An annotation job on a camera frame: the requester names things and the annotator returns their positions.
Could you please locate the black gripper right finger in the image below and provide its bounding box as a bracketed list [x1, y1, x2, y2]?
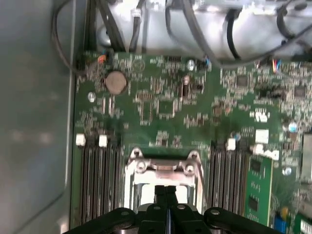
[166, 186, 276, 234]

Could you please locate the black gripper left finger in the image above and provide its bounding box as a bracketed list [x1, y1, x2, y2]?
[69, 185, 169, 234]

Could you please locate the metal CPU socket cover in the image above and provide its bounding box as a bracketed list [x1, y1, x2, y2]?
[131, 158, 197, 210]

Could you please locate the thin metal locking lever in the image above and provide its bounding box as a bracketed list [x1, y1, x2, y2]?
[196, 165, 208, 205]

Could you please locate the CPU socket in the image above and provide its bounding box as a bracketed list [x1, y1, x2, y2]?
[124, 147, 204, 215]

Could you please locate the green RAM stick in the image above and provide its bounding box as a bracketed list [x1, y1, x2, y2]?
[245, 156, 275, 221]

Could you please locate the green motherboard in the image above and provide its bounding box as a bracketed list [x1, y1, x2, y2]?
[73, 52, 312, 234]

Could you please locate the coin cell battery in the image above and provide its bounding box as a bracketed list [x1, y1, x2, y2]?
[104, 70, 129, 95]

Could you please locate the black PC case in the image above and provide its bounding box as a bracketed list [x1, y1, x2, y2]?
[0, 0, 85, 234]

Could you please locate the silver metal drive cage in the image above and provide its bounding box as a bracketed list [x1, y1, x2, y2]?
[96, 0, 312, 63]

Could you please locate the black cable with white label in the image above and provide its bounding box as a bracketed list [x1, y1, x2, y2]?
[129, 0, 147, 52]

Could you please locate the black cable bundle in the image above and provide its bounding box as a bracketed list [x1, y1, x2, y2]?
[97, 0, 128, 51]

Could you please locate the thin black cable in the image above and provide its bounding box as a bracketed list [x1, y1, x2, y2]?
[50, 0, 113, 75]

